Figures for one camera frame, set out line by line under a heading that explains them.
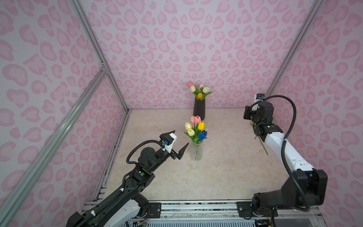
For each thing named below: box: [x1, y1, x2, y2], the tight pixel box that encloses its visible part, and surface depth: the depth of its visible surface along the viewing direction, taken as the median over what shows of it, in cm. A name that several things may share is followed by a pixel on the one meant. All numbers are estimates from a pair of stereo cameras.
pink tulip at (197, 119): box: [194, 115, 202, 125], surface depth 75 cm
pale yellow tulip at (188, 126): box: [185, 122, 192, 131], surface depth 72 cm
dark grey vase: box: [192, 96, 206, 121], surface depth 109 cm
